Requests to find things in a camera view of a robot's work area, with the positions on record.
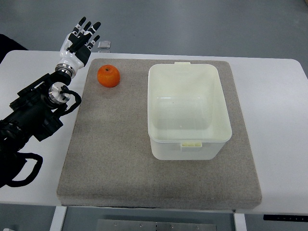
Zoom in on white left table leg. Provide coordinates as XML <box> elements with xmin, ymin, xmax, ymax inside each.
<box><xmin>50</xmin><ymin>206</ymin><xmax>67</xmax><ymax>231</ymax></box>

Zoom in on white right table leg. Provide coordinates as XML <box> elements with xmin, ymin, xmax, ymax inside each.
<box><xmin>233</xmin><ymin>213</ymin><xmax>247</xmax><ymax>231</ymax></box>

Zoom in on orange fruit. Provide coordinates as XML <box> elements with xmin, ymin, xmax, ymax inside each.
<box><xmin>97</xmin><ymin>64</ymin><xmax>120</xmax><ymax>88</ymax></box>

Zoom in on small clear plastic case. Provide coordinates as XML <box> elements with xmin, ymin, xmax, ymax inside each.
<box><xmin>98</xmin><ymin>41</ymin><xmax>111</xmax><ymax>53</ymax></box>

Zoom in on white plastic storage box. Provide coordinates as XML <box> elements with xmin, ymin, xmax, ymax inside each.
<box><xmin>147</xmin><ymin>62</ymin><xmax>232</xmax><ymax>160</ymax></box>

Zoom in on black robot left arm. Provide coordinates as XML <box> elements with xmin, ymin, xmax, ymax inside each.
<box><xmin>0</xmin><ymin>68</ymin><xmax>81</xmax><ymax>187</ymax></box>

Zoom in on grey foam mat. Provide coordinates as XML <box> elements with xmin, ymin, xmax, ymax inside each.
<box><xmin>57</xmin><ymin>59</ymin><xmax>262</xmax><ymax>210</ymax></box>

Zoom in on white table leg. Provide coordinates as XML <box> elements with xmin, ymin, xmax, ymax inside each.
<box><xmin>233</xmin><ymin>213</ymin><xmax>247</xmax><ymax>231</ymax></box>
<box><xmin>50</xmin><ymin>206</ymin><xmax>67</xmax><ymax>231</ymax></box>

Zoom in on black table control panel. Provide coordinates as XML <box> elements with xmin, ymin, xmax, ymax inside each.
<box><xmin>263</xmin><ymin>214</ymin><xmax>308</xmax><ymax>222</ymax></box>

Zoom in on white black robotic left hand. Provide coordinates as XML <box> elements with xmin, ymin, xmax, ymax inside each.
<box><xmin>55</xmin><ymin>17</ymin><xmax>101</xmax><ymax>78</ymax></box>

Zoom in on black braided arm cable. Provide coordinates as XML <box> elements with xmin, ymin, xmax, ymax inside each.
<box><xmin>57</xmin><ymin>88</ymin><xmax>82</xmax><ymax>116</ymax></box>

